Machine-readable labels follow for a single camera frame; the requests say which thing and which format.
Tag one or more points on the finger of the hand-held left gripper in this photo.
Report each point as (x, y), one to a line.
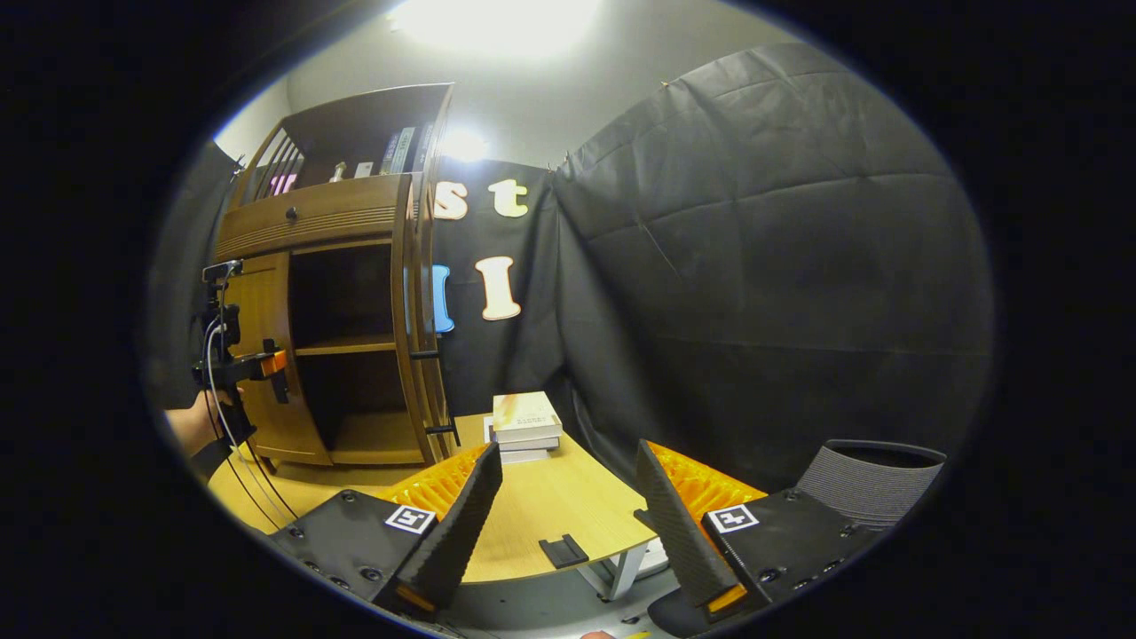
(273, 363)

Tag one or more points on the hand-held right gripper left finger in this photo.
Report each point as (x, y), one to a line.
(461, 524)

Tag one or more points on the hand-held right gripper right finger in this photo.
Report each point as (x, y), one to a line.
(674, 524)

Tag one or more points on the wooden shoe cabinet door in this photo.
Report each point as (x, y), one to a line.
(266, 302)
(413, 311)

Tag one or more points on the wooden double-door shoe cabinet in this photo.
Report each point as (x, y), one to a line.
(355, 124)

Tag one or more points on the wooden cabinet drawer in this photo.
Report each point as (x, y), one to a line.
(328, 217)

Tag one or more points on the wooden inner shelf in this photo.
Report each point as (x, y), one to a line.
(346, 346)

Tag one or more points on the white book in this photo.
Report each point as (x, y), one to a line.
(524, 456)
(532, 445)

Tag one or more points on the grey mesh office chair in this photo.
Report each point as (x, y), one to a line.
(870, 488)

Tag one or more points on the white pump bottle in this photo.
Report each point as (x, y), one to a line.
(337, 173)

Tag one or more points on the dark blue book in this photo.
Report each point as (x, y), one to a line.
(388, 155)

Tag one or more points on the black backdrop cloth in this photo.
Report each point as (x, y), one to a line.
(754, 266)

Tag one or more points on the ceiling light panel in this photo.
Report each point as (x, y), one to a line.
(497, 22)

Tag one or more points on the white table frame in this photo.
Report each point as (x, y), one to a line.
(626, 568)

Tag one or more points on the black plastic bracket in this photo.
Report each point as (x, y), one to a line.
(562, 552)

